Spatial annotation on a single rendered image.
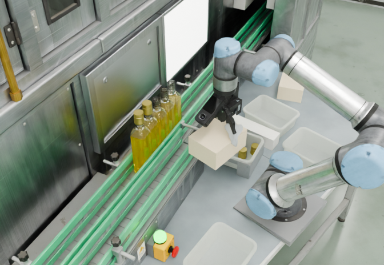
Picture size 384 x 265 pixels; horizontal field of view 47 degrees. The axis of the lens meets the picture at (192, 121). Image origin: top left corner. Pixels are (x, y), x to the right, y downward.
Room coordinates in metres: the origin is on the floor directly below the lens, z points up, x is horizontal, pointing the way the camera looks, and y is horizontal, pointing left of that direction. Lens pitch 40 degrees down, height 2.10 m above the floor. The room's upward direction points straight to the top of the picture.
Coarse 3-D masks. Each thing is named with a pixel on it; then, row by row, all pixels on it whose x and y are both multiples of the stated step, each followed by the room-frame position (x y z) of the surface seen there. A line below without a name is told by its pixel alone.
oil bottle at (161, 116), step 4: (152, 108) 1.28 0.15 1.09; (156, 112) 1.25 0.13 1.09; (160, 112) 1.26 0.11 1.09; (164, 112) 1.27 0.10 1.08; (156, 116) 1.24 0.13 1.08; (160, 116) 1.24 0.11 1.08; (164, 116) 1.26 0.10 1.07; (160, 120) 1.24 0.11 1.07; (164, 120) 1.26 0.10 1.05; (160, 124) 1.24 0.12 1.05; (164, 124) 1.26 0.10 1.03; (160, 128) 1.24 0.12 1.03; (164, 128) 1.26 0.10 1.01; (160, 132) 1.24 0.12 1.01; (164, 132) 1.25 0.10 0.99; (160, 136) 1.24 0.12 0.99; (164, 136) 1.25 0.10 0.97; (160, 140) 1.24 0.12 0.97
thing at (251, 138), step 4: (248, 132) 1.42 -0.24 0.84; (248, 136) 1.42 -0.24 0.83; (252, 136) 1.41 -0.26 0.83; (256, 136) 1.40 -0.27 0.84; (260, 136) 1.40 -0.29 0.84; (248, 140) 1.41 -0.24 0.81; (252, 140) 1.41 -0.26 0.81; (256, 140) 1.40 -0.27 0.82; (260, 140) 1.39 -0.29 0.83; (248, 144) 1.41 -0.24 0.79; (260, 144) 1.35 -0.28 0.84; (248, 148) 1.40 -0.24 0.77; (260, 148) 1.33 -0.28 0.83; (248, 152) 1.38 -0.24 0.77; (256, 152) 1.30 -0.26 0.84; (232, 156) 1.28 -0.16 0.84; (236, 156) 1.35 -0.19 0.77; (248, 156) 1.35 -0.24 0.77; (252, 156) 1.28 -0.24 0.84; (240, 160) 1.26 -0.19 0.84; (244, 160) 1.26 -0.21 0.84; (248, 160) 1.26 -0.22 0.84; (252, 160) 1.26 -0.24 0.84
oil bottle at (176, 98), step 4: (176, 92) 1.38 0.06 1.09; (172, 96) 1.35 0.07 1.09; (176, 96) 1.36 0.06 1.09; (180, 96) 1.38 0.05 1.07; (172, 100) 1.34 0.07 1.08; (176, 100) 1.35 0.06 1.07; (180, 100) 1.37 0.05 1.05; (176, 104) 1.35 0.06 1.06; (180, 104) 1.37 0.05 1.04; (176, 108) 1.35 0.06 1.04; (180, 108) 1.37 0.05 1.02; (176, 112) 1.34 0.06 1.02; (180, 112) 1.37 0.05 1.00; (176, 116) 1.34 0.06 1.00; (180, 116) 1.37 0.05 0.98; (176, 120) 1.34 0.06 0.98; (180, 120) 1.37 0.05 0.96; (176, 124) 1.34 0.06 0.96
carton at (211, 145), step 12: (216, 120) 1.17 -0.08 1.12; (204, 132) 1.10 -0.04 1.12; (216, 132) 1.10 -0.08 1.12; (192, 144) 1.07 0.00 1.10; (204, 144) 1.05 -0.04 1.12; (216, 144) 1.05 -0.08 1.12; (228, 144) 1.05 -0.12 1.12; (240, 144) 1.10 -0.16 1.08; (204, 156) 1.04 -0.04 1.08; (216, 156) 1.01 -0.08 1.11; (228, 156) 1.05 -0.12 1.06; (216, 168) 1.01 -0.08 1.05
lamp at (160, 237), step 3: (156, 231) 0.91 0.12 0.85; (159, 231) 0.91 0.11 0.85; (162, 231) 0.91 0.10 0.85; (156, 234) 0.90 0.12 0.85; (159, 234) 0.90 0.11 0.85; (162, 234) 0.90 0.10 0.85; (165, 234) 0.90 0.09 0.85; (156, 237) 0.89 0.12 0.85; (159, 237) 0.89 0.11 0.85; (162, 237) 0.89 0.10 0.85; (165, 237) 0.89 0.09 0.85; (156, 240) 0.88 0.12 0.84; (159, 240) 0.88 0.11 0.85; (162, 240) 0.88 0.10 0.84; (165, 240) 0.89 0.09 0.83; (156, 243) 0.88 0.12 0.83; (159, 243) 0.88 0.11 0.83; (162, 243) 0.88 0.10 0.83
